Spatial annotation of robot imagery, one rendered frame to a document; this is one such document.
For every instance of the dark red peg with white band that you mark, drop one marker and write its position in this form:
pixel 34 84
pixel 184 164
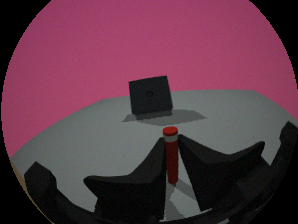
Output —
pixel 171 138

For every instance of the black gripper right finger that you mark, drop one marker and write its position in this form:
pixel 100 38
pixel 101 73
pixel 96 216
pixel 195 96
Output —
pixel 209 170

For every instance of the dark grey panel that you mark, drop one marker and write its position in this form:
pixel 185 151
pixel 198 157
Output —
pixel 150 95

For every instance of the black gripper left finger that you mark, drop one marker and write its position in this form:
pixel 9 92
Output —
pixel 147 183

